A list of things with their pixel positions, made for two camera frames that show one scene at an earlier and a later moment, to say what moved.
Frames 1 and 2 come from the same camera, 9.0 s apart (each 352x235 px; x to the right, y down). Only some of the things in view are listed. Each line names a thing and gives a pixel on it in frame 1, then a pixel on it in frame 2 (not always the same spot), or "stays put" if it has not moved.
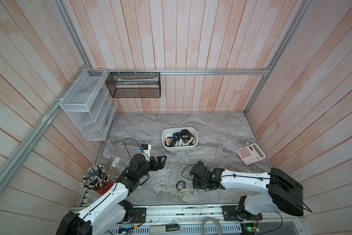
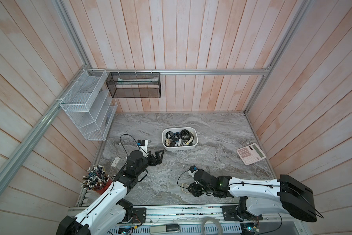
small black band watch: [184, 184] → [169, 134]
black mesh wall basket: [134, 84] stays put
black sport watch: [169, 142] stays put
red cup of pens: [97, 180] stays put
